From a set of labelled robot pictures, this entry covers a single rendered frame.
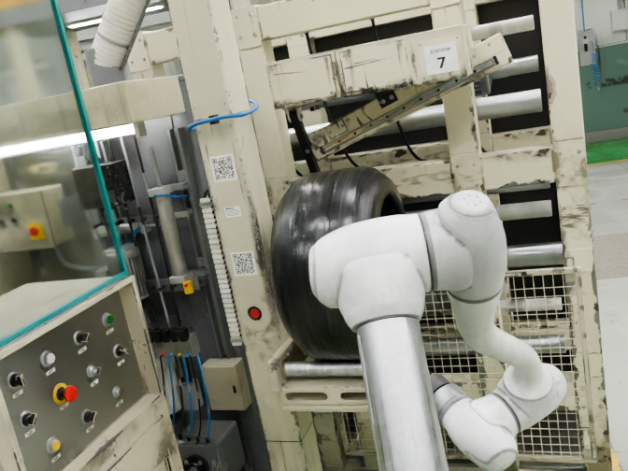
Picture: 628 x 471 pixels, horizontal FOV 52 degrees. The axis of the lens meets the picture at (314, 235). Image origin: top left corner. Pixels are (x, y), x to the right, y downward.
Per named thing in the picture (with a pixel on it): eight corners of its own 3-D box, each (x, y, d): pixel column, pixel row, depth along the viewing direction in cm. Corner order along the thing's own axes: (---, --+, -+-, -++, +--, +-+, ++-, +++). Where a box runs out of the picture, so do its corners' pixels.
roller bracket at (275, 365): (272, 393, 190) (265, 363, 188) (315, 336, 226) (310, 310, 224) (282, 393, 189) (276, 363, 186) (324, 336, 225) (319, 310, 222)
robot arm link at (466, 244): (494, 249, 117) (420, 262, 118) (495, 167, 106) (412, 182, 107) (516, 302, 107) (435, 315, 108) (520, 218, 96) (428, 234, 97)
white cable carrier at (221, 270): (232, 346, 205) (198, 198, 194) (238, 338, 209) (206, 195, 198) (244, 345, 203) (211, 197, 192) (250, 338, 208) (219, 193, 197)
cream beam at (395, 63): (273, 110, 205) (264, 64, 201) (300, 103, 228) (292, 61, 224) (468, 77, 183) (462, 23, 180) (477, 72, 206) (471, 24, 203)
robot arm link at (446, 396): (446, 435, 150) (429, 417, 154) (476, 411, 152) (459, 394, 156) (437, 415, 144) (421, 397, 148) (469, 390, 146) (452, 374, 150)
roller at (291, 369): (284, 359, 195) (288, 372, 196) (279, 366, 191) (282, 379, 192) (399, 356, 182) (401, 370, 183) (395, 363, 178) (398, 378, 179)
